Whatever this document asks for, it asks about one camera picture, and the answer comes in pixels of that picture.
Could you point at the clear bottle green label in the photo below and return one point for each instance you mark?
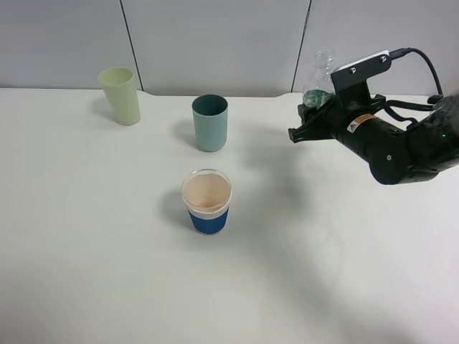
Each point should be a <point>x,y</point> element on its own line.
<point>318,87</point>

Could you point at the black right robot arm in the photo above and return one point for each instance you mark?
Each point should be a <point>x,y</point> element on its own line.
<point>415,154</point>

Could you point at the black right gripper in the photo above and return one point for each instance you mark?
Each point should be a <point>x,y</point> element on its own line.
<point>356,127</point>

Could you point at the teal plastic cup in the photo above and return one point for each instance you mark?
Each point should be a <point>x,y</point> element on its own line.
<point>210,115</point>

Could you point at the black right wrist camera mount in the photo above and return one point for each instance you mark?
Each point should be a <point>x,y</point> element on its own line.
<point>350,80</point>

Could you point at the pale green plastic cup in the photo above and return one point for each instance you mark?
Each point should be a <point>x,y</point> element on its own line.
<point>118,84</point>

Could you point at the glass cup blue sleeve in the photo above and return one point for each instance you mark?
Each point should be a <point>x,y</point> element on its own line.
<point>207,194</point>

